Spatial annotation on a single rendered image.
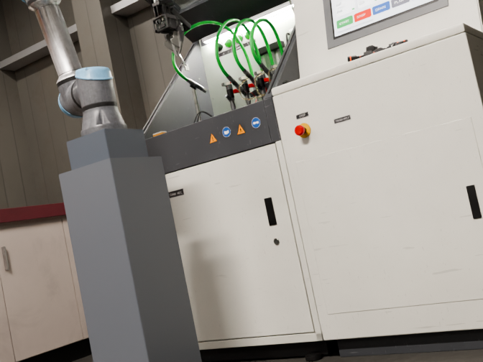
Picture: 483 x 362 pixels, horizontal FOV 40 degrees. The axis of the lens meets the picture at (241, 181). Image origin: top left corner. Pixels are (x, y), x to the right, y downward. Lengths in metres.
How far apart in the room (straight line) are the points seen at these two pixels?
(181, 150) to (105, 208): 0.65
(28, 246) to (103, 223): 1.48
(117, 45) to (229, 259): 3.18
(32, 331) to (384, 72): 2.17
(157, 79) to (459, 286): 3.67
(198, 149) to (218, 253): 0.41
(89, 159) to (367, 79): 0.93
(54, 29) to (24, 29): 4.18
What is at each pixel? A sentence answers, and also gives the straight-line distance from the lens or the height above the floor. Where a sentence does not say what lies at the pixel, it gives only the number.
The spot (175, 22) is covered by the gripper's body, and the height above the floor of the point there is 1.34.
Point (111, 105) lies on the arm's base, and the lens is 2.18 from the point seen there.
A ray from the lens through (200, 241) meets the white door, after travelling 2.59.
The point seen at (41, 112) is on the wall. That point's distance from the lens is 6.32.
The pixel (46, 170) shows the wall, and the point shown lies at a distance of 6.28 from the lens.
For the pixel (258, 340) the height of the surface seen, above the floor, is 0.09.
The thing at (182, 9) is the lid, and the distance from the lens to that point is 3.19.
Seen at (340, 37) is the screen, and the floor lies 1.14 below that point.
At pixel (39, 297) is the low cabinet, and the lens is 3.51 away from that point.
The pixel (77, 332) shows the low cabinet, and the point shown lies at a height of 0.15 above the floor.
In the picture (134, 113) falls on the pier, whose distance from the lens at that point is 5.29.
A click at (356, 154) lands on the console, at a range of 2.20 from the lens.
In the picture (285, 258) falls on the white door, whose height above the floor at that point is 0.37.
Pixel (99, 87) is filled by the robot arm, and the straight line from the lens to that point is 2.18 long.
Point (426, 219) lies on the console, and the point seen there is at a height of 0.42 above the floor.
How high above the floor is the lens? 0.51
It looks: 4 degrees up
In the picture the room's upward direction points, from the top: 12 degrees counter-clockwise
